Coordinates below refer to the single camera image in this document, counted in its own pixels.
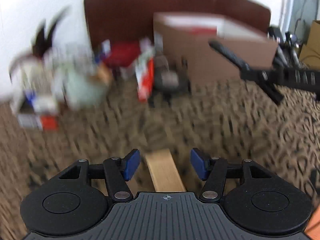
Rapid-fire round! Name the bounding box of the black feather duster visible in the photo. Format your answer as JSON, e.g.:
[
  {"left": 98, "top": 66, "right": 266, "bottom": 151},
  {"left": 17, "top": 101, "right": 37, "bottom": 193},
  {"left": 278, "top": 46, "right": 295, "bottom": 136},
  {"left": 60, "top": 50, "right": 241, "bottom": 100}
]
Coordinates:
[{"left": 8, "top": 6, "right": 69, "bottom": 82}]

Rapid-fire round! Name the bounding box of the black tape roll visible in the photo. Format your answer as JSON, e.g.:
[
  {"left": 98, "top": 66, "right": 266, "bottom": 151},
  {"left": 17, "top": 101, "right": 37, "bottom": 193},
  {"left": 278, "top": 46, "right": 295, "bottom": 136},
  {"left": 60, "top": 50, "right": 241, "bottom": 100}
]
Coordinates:
[{"left": 153, "top": 55, "right": 189, "bottom": 93}]

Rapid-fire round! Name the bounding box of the large pink cardboard box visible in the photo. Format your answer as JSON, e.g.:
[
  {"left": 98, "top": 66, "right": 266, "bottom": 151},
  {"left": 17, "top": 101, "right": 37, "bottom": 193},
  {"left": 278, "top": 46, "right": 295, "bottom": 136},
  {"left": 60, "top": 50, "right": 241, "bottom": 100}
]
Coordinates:
[{"left": 152, "top": 11, "right": 279, "bottom": 88}]

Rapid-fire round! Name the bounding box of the dark brown headboard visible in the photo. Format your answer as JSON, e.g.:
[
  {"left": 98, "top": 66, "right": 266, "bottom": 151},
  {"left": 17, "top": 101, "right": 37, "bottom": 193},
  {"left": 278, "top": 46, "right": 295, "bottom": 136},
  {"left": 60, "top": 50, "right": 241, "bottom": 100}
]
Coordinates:
[{"left": 84, "top": 0, "right": 271, "bottom": 50}]

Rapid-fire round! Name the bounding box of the red capped marker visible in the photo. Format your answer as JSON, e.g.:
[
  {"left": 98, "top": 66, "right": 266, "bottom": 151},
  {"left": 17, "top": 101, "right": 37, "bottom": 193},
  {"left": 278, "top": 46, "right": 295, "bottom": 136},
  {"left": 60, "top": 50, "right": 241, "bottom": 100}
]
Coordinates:
[{"left": 17, "top": 114, "right": 58, "bottom": 131}]

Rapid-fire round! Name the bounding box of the small red box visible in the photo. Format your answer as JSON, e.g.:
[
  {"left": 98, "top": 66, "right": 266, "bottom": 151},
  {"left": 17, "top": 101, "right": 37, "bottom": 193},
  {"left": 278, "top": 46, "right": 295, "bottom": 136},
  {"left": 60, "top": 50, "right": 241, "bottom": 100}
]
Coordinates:
[{"left": 103, "top": 41, "right": 141, "bottom": 68}]

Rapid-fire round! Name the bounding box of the red squeeze tube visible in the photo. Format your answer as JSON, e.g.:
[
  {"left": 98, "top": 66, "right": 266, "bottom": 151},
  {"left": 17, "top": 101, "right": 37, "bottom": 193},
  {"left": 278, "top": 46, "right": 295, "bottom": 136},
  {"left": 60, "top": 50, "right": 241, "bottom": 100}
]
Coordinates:
[{"left": 136, "top": 57, "right": 154, "bottom": 102}]

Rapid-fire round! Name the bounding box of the large red gift box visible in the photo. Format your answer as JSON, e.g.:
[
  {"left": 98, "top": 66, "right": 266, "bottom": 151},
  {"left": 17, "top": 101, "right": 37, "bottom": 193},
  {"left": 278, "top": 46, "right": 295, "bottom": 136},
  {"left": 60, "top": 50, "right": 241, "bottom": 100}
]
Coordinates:
[{"left": 174, "top": 27, "right": 217, "bottom": 36}]

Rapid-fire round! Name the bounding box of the green patterned tape roll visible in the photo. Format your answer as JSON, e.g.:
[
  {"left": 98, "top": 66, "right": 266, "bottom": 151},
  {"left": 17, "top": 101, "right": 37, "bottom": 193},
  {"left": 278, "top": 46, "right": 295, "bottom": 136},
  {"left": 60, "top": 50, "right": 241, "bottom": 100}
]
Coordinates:
[{"left": 65, "top": 70, "right": 111, "bottom": 111}]

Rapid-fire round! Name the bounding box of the gold rectangular box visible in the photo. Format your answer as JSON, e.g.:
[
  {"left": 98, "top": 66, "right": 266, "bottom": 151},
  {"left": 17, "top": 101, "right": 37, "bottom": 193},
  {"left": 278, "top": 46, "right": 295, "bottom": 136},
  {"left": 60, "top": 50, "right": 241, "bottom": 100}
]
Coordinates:
[{"left": 145, "top": 149, "right": 186, "bottom": 192}]

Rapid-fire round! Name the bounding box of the brown cardboard carton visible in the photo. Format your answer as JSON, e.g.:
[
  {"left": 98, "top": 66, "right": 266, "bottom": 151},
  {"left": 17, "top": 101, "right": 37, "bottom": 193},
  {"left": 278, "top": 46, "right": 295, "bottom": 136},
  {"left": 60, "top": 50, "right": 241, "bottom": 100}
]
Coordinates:
[{"left": 299, "top": 20, "right": 320, "bottom": 70}]

